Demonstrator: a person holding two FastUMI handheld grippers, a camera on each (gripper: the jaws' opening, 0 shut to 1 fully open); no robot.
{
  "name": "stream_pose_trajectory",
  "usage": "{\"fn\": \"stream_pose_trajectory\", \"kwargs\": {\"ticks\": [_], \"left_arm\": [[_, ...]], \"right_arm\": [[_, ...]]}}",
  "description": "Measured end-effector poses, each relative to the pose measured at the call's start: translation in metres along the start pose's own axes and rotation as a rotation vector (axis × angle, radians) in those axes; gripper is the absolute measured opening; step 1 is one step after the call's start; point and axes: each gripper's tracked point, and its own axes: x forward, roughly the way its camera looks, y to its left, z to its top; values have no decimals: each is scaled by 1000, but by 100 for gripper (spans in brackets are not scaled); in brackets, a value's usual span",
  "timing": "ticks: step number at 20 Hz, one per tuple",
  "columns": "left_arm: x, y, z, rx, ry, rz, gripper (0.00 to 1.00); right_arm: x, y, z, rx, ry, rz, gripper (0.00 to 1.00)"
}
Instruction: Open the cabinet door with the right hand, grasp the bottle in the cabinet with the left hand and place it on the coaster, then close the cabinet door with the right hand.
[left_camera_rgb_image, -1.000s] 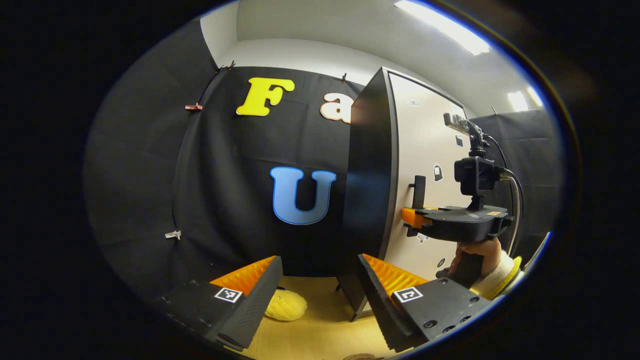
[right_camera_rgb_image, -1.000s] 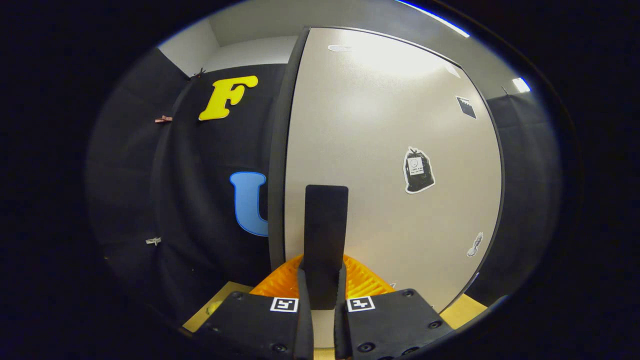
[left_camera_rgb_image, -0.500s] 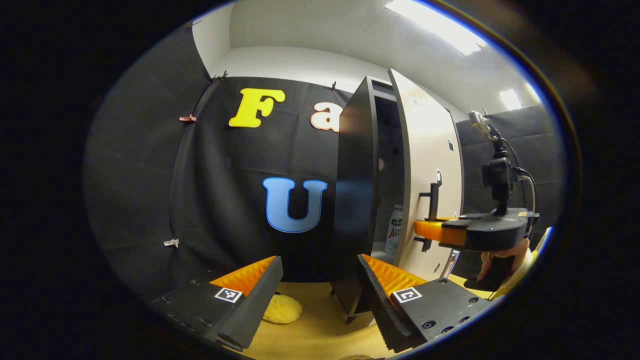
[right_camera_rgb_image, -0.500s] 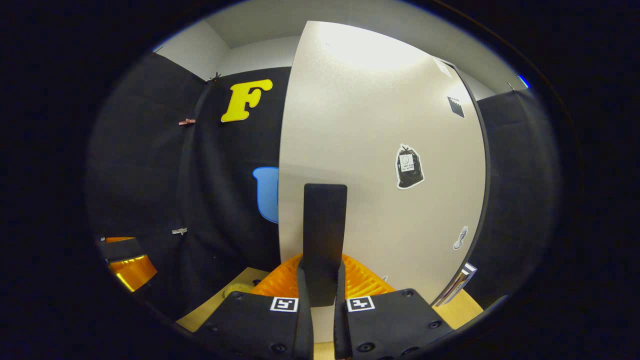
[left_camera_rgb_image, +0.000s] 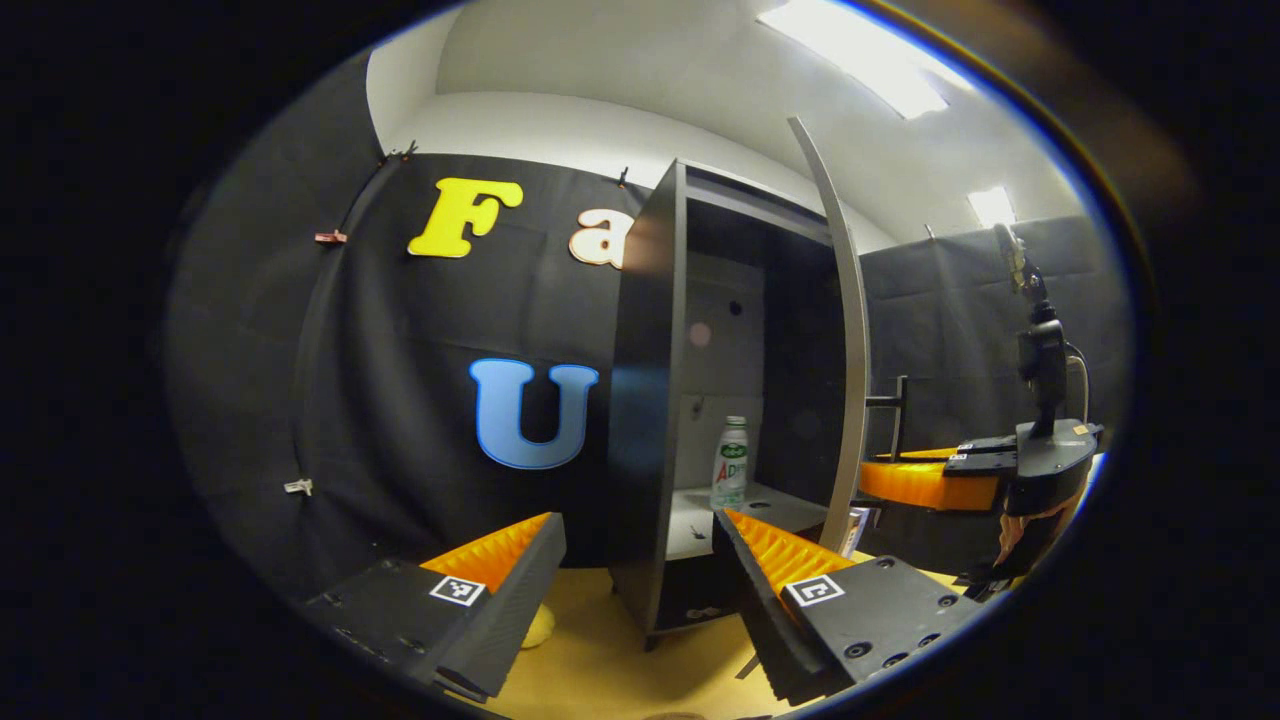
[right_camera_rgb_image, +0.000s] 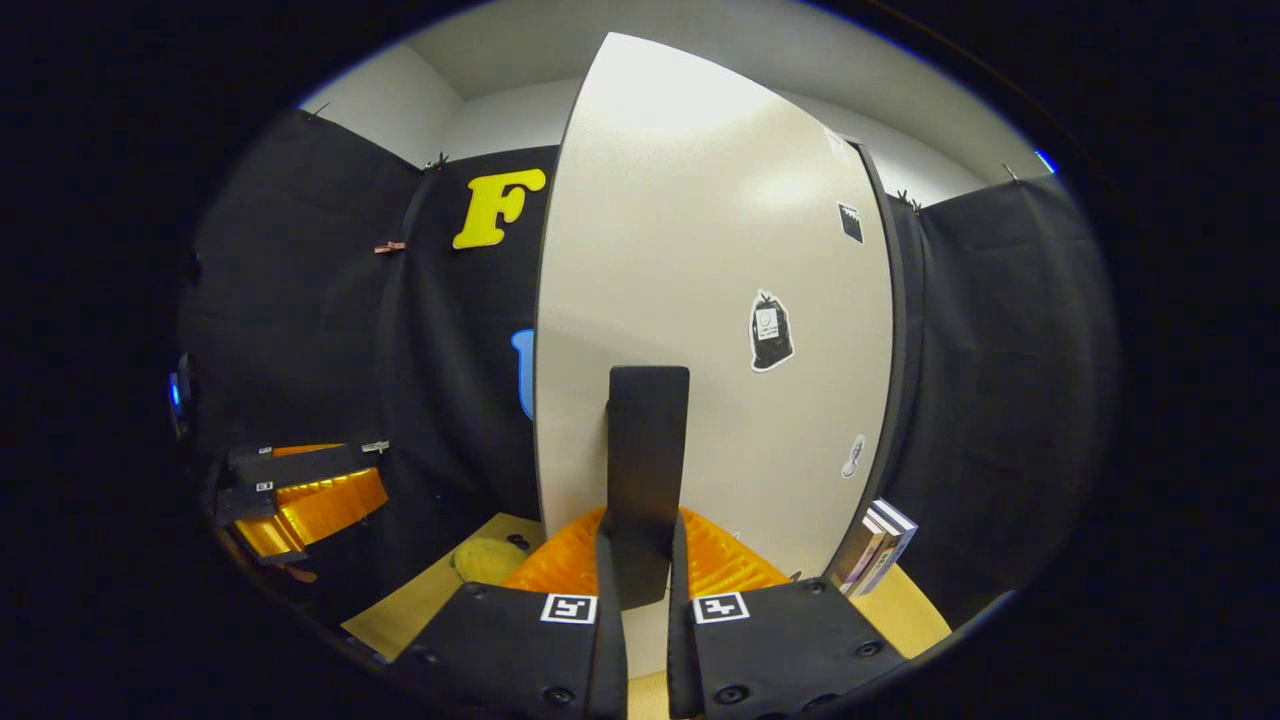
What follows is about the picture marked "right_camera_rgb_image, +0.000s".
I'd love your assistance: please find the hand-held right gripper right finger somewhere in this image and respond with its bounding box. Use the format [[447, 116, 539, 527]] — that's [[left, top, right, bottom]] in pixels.
[[666, 506, 909, 720]]

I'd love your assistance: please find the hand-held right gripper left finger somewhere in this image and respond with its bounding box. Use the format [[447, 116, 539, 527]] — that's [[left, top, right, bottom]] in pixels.
[[390, 506, 629, 720]]

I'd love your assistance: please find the black cabinet door handle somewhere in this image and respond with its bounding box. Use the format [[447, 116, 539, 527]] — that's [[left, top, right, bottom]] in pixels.
[[606, 366, 691, 611]]

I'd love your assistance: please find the grey cabinet door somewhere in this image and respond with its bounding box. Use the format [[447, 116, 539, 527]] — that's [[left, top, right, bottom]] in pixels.
[[532, 32, 896, 681]]

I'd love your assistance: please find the black backdrop cloth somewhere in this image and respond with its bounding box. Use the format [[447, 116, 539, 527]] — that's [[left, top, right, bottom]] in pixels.
[[175, 108, 1119, 631]]

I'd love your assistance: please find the pale yellow lumpy object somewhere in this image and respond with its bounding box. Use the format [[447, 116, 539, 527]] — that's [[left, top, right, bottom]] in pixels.
[[453, 538, 531, 586]]

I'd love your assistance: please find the brown spine book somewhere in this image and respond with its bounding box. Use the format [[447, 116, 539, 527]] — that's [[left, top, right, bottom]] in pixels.
[[830, 512, 886, 591]]

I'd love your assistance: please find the black tripod camera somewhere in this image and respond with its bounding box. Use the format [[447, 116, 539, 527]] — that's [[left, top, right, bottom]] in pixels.
[[168, 350, 198, 441]]

